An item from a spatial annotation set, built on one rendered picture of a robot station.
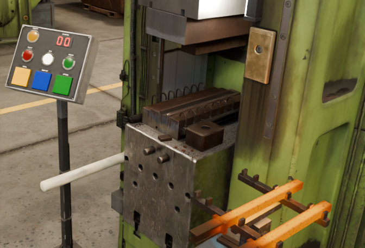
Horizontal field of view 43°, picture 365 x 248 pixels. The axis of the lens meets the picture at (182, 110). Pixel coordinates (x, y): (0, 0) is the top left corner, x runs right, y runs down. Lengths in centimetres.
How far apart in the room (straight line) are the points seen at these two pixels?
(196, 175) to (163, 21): 54
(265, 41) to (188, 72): 60
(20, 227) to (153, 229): 114
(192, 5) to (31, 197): 191
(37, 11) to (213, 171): 560
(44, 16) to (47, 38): 503
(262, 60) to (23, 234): 177
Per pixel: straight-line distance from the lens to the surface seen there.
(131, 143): 180
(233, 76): 206
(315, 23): 142
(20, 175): 331
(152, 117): 175
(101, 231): 273
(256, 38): 151
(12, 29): 657
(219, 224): 120
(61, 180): 198
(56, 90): 193
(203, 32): 161
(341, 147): 190
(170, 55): 190
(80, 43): 194
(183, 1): 154
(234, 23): 174
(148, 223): 188
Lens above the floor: 165
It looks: 22 degrees down
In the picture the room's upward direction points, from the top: 4 degrees clockwise
